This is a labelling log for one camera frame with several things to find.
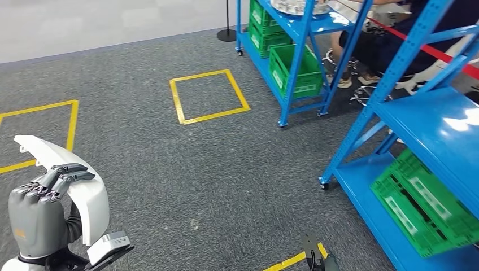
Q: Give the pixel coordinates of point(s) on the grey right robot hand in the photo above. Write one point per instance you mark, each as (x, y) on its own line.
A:
(331, 265)

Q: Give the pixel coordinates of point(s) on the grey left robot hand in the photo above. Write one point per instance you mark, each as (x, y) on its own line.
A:
(35, 220)

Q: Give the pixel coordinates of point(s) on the white curved plastic part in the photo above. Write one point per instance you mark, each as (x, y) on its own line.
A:
(89, 202)

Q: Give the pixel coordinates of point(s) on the blue metal shelf rack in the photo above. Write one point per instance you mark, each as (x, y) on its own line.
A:
(288, 22)
(430, 127)

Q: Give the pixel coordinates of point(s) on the silver plastic part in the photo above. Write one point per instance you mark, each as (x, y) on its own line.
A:
(292, 6)

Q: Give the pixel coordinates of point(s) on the yellow floor tape square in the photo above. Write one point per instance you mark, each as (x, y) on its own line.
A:
(72, 127)
(209, 116)

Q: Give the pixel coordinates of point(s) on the chrome chair base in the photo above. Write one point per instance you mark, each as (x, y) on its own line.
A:
(353, 98)

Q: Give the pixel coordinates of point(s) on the person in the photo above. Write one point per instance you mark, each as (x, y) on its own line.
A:
(368, 48)

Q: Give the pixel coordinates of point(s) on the red barrier belt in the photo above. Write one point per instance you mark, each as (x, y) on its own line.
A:
(441, 57)

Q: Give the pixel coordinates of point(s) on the white stand panel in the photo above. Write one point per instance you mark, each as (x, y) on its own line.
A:
(449, 60)

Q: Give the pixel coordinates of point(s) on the black post with round base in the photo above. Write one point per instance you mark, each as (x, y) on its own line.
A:
(226, 35)

